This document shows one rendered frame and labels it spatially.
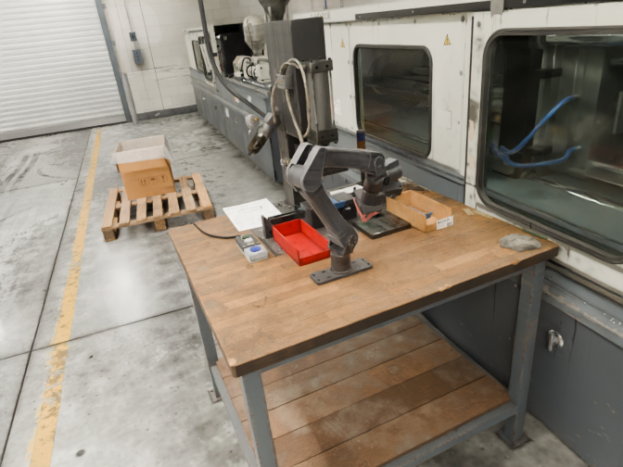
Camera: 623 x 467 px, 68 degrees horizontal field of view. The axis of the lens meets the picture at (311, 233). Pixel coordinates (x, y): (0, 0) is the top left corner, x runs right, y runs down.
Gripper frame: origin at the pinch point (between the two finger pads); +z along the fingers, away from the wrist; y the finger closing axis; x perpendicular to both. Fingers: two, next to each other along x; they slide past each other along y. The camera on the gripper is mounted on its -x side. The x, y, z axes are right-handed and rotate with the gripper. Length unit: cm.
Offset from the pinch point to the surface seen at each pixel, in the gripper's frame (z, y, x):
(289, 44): -31, 57, 11
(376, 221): 14.0, 6.1, -11.3
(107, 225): 222, 203, 120
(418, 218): 6.1, -1.5, -23.0
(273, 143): 208, 261, -50
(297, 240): 17.6, 7.8, 20.0
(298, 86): -20, 48, 10
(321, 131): -10.7, 33.4, 4.9
